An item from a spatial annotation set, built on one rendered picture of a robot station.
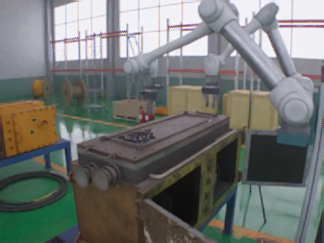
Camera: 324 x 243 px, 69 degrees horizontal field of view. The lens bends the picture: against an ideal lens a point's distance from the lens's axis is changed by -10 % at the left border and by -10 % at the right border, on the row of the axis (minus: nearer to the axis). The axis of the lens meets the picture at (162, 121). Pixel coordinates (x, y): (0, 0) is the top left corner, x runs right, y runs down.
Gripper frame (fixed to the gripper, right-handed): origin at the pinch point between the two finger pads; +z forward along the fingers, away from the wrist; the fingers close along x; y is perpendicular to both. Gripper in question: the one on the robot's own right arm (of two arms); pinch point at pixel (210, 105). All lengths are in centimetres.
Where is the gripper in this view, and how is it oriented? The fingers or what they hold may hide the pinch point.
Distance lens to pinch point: 199.0
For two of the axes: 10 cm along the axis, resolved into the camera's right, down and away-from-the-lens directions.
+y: -6.9, 1.6, -7.1
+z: 0.0, 9.8, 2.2
